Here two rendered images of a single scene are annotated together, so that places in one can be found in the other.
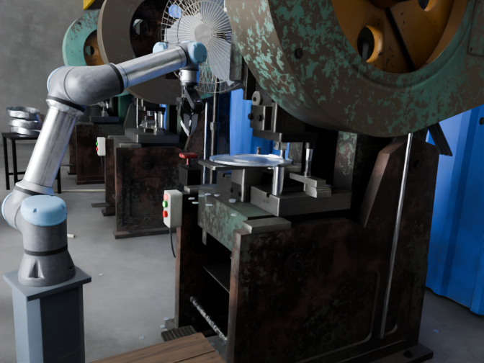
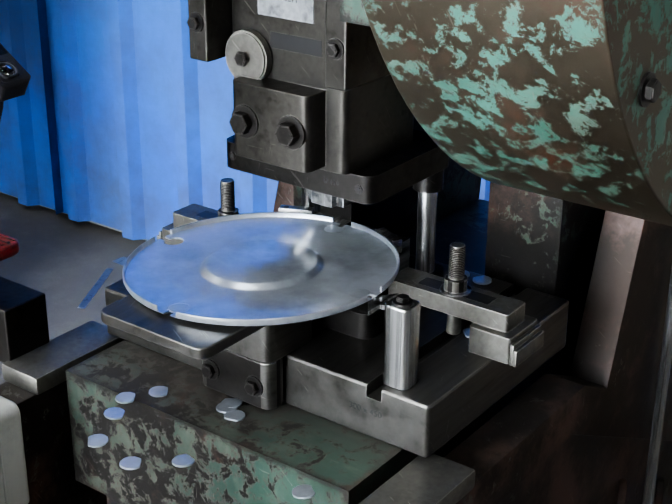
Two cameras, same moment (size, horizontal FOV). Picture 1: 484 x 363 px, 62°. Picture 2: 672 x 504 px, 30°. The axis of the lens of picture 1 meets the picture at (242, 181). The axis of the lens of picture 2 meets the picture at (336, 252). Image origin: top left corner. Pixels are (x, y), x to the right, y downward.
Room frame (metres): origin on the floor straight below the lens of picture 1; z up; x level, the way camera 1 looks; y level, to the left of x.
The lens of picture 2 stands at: (0.27, 0.40, 1.33)
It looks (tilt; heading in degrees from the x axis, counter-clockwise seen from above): 24 degrees down; 336
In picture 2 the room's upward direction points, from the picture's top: straight up
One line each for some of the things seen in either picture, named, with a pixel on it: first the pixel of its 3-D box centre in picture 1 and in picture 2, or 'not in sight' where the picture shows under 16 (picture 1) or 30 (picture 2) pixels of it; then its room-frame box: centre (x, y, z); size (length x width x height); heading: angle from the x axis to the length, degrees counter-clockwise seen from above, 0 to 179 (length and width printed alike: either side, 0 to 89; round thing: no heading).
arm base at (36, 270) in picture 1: (47, 259); not in sight; (1.11, 0.56, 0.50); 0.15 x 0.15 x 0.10
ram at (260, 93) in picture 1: (276, 88); (312, 12); (1.44, -0.10, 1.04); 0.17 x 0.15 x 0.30; 119
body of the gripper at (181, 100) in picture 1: (188, 97); not in sight; (1.66, 0.24, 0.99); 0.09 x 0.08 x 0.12; 29
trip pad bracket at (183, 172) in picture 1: (189, 188); (5, 358); (1.62, 0.21, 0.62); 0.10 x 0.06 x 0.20; 29
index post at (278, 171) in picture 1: (277, 179); (401, 340); (1.24, -0.11, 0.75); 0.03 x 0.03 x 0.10; 29
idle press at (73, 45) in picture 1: (131, 101); not in sight; (4.66, 1.31, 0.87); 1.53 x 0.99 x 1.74; 122
